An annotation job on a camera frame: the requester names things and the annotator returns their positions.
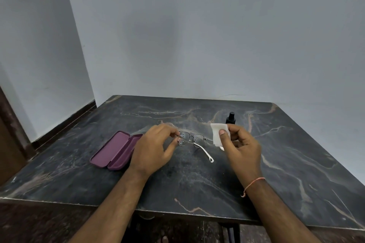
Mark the clear spray bottle black cap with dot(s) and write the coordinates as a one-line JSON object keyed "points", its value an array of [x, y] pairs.
{"points": [[230, 119]]}

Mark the white cleaning cloth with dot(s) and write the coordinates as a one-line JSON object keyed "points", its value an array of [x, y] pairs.
{"points": [[216, 137]]}

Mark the purple glasses case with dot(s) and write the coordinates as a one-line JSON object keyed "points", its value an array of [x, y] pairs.
{"points": [[114, 150]]}

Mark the metal-framed eyeglasses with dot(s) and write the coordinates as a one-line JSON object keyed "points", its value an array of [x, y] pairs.
{"points": [[205, 153]]}

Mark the person's left hand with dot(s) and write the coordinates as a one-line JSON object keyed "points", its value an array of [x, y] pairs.
{"points": [[151, 151]]}

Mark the black metal table leg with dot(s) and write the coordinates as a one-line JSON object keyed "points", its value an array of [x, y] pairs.
{"points": [[235, 234]]}

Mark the brown wooden door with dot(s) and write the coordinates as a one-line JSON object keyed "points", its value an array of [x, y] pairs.
{"points": [[11, 148]]}

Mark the person's left forearm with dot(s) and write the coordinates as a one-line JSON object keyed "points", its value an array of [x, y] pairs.
{"points": [[111, 211]]}

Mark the person's right forearm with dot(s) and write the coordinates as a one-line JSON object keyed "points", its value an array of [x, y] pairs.
{"points": [[279, 214]]}

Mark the person's right hand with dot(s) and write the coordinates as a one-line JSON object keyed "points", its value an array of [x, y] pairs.
{"points": [[245, 160]]}

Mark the orange thread wristband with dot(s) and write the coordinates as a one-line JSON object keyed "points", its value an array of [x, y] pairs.
{"points": [[253, 181]]}

